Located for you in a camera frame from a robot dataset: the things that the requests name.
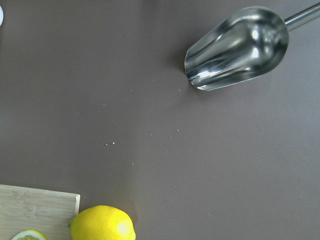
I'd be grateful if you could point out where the lemon half slice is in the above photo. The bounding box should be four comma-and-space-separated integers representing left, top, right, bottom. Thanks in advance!
11, 229, 47, 240

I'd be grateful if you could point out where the bamboo cutting board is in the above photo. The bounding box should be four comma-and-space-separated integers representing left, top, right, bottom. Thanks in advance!
0, 184, 81, 240

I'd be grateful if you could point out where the yellow lemon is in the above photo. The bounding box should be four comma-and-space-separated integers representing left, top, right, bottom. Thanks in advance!
69, 205, 136, 240

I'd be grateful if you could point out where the steel scoop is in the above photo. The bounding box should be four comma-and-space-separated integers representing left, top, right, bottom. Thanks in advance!
184, 3, 320, 91

